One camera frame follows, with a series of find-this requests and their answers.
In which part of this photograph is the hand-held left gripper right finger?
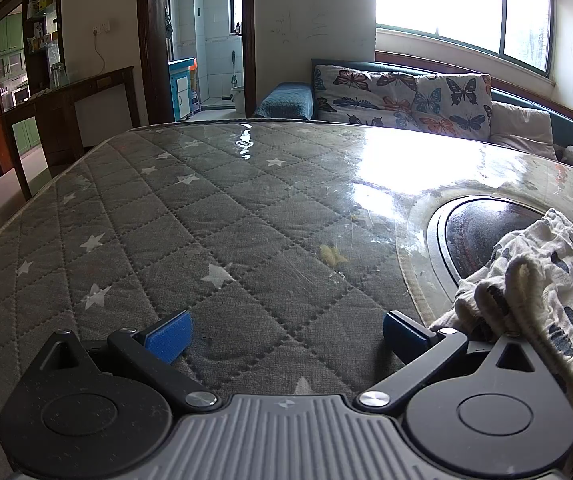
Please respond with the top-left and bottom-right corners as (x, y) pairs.
(354, 310), (565, 409)

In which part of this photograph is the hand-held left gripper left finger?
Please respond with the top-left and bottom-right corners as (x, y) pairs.
(40, 310), (220, 409)

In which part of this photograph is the white dark-spotted garment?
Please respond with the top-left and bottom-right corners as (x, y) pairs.
(429, 208), (573, 480)

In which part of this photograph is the grey quilted star table cover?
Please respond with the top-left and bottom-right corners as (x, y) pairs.
(0, 119), (573, 480)

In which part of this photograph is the round black inset plate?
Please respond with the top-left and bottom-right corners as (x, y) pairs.
(427, 197), (550, 286)

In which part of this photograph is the butterfly print cushion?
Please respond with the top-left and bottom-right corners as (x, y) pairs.
(313, 64), (493, 142)

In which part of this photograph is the beige cushion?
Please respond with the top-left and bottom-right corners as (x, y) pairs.
(489, 101), (559, 161)

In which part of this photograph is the blue and white cabinet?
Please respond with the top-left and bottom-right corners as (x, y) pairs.
(169, 57), (200, 122)

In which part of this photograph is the blue towel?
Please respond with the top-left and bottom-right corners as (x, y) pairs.
(254, 82), (315, 121)

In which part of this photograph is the dark wooden console table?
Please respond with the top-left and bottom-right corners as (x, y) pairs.
(0, 66), (142, 202)

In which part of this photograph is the teal sofa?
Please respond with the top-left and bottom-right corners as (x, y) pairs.
(254, 58), (573, 173)

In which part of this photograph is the window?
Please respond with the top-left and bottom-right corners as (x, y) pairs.
(375, 0), (555, 79)

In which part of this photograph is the green kitchen cabinet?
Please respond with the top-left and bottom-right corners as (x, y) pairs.
(0, 12), (25, 57)

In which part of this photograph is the dark wooden door frame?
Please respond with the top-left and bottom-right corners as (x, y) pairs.
(136, 0), (258, 126)

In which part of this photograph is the white cable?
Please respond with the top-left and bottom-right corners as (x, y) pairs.
(94, 32), (108, 77)

